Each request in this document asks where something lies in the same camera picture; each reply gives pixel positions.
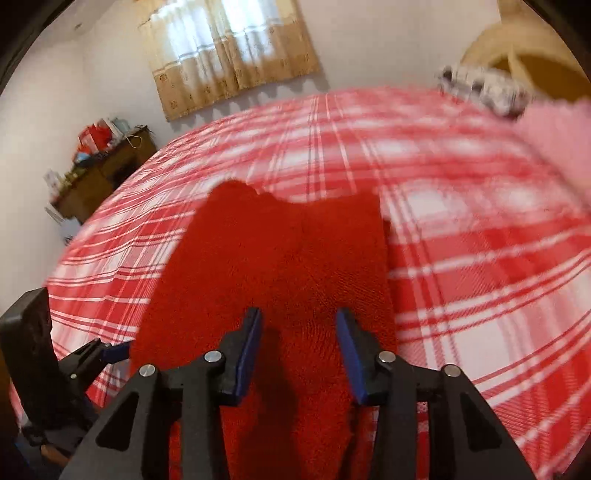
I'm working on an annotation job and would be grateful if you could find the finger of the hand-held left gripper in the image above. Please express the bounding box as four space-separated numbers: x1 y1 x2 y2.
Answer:
59 338 134 409

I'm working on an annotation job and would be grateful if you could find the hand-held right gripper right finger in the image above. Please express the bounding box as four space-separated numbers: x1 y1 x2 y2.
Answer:
335 308 539 480

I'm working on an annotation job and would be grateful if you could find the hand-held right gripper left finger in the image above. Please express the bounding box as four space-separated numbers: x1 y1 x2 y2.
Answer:
59 307 263 480

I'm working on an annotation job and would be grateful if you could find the red knit sweater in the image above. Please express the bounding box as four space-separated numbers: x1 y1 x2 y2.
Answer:
129 180 400 480

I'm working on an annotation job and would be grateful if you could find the white bag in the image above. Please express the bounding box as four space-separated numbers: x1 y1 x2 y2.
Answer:
45 205 83 246

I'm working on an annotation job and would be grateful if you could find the red white plaid blanket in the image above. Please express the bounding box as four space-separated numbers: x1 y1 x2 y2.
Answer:
9 88 591 480

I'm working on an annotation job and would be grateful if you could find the brown wooden desk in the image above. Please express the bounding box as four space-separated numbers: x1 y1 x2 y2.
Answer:
51 127 158 224

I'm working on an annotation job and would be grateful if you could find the red bag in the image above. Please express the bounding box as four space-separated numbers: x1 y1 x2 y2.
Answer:
76 120 115 155

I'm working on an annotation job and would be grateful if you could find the pink pillow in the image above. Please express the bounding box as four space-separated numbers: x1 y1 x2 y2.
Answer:
512 99 591 209

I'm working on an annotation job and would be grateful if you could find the black white patterned pillow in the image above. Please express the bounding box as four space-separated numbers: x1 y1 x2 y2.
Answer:
436 65 537 120

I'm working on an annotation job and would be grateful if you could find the tan patterned curtain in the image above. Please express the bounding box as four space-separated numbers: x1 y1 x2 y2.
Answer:
139 0 321 123

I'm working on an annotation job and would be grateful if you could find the cream wooden headboard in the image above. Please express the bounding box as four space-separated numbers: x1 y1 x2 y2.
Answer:
459 18 587 103

